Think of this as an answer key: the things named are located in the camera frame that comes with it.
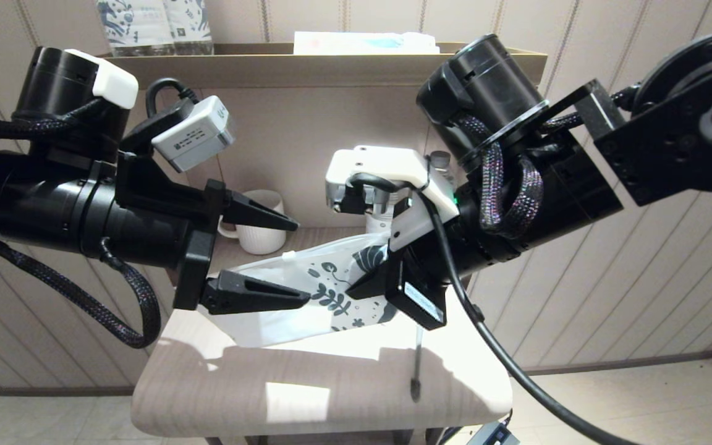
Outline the grey toothbrush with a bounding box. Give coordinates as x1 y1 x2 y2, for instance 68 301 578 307
412 324 425 402

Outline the white tissue pack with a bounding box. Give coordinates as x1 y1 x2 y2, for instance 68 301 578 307
293 31 440 55

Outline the white ribbed mug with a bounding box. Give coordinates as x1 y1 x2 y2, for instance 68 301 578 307
217 189 287 256

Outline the clear plastic water bottle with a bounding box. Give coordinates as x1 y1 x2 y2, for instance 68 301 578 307
365 213 394 235
427 150 456 189

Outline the braided left arm cable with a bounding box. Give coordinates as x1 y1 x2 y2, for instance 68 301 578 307
0 238 162 350

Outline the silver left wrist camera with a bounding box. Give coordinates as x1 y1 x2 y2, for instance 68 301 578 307
152 96 234 174

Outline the white floral plastic bag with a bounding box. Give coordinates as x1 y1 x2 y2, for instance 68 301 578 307
198 232 403 349

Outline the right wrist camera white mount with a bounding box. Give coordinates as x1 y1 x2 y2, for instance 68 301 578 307
325 145 460 253

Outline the braided right arm cable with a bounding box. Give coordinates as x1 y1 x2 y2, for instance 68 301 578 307
455 111 545 239

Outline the blue electronic device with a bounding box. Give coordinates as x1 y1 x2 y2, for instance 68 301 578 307
467 422 520 445

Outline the black left camera cable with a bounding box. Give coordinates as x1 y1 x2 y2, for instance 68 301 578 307
124 77 199 152

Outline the beige wooden shelf unit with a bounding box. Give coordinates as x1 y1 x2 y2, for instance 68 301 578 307
75 42 548 445

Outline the braided arm cable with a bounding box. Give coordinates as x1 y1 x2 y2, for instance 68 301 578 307
0 238 162 350
455 111 545 239

